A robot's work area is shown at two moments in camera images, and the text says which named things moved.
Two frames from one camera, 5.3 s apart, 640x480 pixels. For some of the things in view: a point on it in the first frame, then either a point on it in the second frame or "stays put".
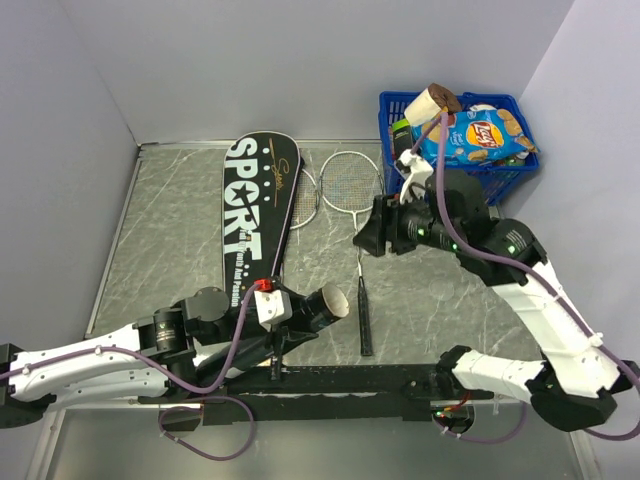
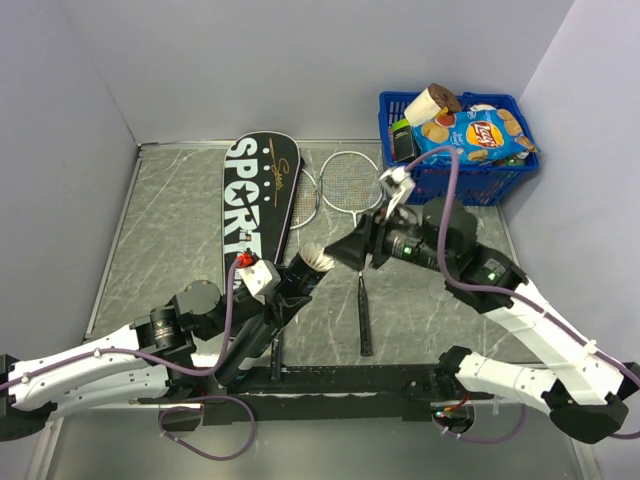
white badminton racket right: (350, 181) stays put
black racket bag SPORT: (259, 181) stays put
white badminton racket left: (306, 200) stays put
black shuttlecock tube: (325, 307) -> (296, 278)
